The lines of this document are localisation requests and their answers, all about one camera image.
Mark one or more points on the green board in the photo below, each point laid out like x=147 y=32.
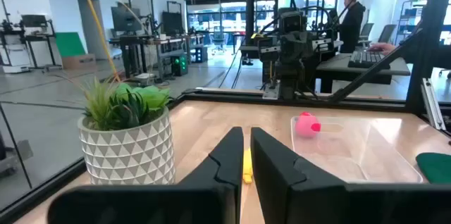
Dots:
x=69 y=44

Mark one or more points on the artificial plant in patterned pot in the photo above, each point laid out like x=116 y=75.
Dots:
x=128 y=150

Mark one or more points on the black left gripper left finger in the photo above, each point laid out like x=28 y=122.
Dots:
x=197 y=203

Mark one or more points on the computer tower with green lights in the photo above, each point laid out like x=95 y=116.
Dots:
x=180 y=65

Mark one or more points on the grey office chair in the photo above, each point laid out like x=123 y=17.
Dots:
x=366 y=32
x=387 y=33

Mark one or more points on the red toy bell pepper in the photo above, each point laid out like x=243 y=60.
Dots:
x=306 y=127

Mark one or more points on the clear plastic container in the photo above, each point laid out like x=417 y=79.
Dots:
x=356 y=153

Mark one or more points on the cardboard box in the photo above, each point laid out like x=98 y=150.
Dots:
x=78 y=62

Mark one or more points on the black aluminium table frame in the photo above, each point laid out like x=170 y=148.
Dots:
x=229 y=95

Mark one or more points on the silver aluminium extrusion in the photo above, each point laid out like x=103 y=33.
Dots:
x=433 y=104

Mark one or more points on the yellow toy banana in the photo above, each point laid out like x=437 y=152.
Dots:
x=247 y=166

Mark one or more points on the black monitor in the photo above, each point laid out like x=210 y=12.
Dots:
x=172 y=23
x=126 y=19

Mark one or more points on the black equipment cart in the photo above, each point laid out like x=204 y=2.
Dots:
x=33 y=23

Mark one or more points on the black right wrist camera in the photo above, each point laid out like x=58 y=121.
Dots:
x=291 y=22

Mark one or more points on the dark desk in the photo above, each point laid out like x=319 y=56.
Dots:
x=338 y=65

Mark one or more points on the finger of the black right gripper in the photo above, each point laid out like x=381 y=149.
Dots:
x=303 y=53
x=287 y=53

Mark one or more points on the black keyboard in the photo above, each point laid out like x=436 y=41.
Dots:
x=368 y=60

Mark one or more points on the person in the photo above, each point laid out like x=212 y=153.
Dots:
x=351 y=23

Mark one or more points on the dark green cloth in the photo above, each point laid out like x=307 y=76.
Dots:
x=437 y=167

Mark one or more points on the yellow tag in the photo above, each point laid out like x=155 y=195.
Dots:
x=253 y=36

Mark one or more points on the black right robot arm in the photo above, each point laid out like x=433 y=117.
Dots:
x=287 y=85

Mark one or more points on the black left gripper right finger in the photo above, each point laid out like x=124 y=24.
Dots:
x=299 y=199

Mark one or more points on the person's hand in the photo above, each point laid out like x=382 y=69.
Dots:
x=380 y=48

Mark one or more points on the wooden desk with black legs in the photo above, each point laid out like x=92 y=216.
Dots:
x=148 y=42

